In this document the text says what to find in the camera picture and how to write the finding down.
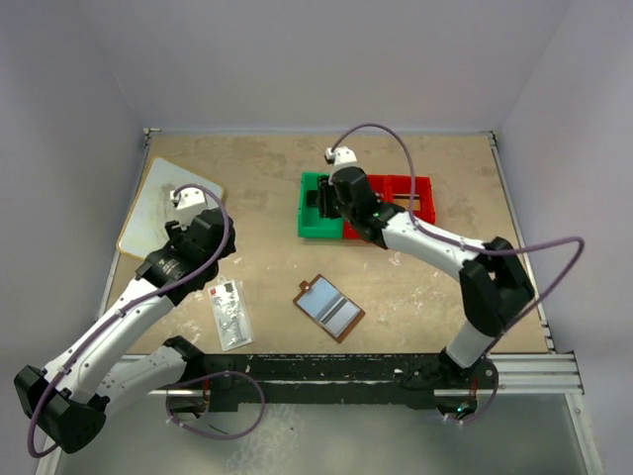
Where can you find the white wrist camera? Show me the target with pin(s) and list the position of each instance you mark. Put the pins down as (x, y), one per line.
(340, 157)
(187, 204)

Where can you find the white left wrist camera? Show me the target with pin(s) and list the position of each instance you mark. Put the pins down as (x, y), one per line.
(187, 204)

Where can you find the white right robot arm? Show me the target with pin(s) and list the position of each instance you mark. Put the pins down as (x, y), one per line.
(494, 285)

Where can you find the white board yellow rim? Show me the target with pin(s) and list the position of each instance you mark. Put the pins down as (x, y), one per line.
(144, 230)

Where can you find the green plastic bin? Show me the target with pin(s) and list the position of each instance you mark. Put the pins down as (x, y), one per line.
(310, 224)

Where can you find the red bin right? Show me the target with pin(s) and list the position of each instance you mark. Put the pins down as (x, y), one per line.
(423, 191)

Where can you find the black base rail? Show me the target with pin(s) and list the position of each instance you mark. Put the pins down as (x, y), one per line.
(418, 381)

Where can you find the gold card in bin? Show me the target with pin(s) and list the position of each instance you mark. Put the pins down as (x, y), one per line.
(403, 201)

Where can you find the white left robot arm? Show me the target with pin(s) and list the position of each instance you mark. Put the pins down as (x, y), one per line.
(71, 397)

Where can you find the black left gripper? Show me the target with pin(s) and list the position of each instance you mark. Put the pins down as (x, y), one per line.
(177, 233)

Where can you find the brown leather card holder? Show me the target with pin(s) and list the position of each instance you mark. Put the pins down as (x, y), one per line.
(317, 296)

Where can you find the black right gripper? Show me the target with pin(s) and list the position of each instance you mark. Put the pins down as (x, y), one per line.
(326, 189)

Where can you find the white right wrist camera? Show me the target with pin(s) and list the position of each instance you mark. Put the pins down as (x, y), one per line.
(340, 157)

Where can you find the clear plastic packet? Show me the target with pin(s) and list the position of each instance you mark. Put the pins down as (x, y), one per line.
(231, 316)

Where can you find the black card in bin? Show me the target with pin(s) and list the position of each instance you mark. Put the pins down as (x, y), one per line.
(313, 199)

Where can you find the white magnetic stripe card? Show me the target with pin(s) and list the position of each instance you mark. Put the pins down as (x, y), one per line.
(330, 313)

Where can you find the metal corner bracket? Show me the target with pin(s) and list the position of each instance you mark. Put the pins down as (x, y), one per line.
(148, 134)

